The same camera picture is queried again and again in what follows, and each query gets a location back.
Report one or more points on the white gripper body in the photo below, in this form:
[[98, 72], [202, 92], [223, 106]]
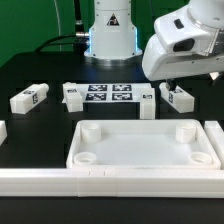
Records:
[[187, 42]]

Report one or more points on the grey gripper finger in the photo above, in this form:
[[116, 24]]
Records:
[[171, 84]]

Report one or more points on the white desk top tray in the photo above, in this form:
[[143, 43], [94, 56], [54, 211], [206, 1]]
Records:
[[147, 144]]

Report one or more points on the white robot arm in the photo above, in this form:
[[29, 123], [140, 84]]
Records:
[[113, 38]]

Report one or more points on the white right fence block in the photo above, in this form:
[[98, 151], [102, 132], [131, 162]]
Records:
[[215, 134]]

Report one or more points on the white fence block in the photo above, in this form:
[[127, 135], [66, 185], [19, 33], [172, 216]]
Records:
[[3, 132], [215, 134]]

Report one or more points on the white marker sheet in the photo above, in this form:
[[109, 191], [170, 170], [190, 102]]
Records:
[[108, 93]]

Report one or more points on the white front fence bar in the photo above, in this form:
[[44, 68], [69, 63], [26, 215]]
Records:
[[115, 183]]

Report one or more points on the white left fence block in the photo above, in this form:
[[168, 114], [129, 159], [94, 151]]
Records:
[[3, 132]]

